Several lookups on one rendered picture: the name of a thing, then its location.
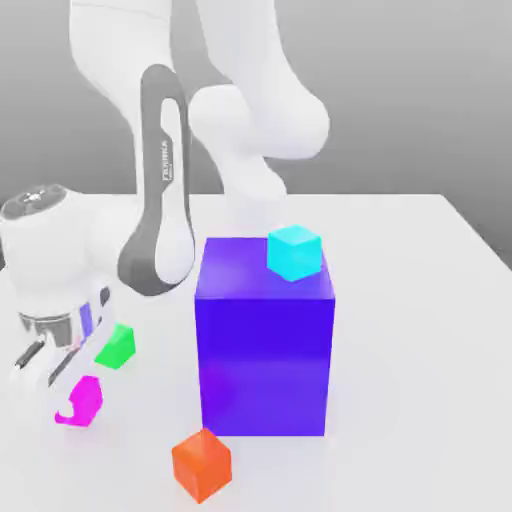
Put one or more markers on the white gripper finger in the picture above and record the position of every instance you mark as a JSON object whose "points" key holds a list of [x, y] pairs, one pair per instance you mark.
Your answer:
{"points": [[66, 404]]}

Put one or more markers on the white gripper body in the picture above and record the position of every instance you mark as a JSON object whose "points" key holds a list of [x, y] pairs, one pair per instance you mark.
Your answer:
{"points": [[82, 362]]}

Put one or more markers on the small magenta cube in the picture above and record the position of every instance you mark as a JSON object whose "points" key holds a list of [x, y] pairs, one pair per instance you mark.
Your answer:
{"points": [[86, 402]]}

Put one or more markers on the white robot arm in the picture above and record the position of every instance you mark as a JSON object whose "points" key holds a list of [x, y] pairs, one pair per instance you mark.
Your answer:
{"points": [[256, 120]]}

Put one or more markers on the small green cube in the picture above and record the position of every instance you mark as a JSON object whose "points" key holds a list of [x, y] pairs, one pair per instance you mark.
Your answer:
{"points": [[118, 347]]}

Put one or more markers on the small orange cube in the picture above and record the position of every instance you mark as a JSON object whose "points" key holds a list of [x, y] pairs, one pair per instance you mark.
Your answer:
{"points": [[202, 466]]}

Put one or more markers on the small cyan cube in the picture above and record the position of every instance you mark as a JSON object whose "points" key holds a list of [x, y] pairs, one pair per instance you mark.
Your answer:
{"points": [[294, 252]]}

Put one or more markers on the large purple box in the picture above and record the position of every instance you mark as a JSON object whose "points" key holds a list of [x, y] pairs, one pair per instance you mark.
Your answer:
{"points": [[264, 360]]}

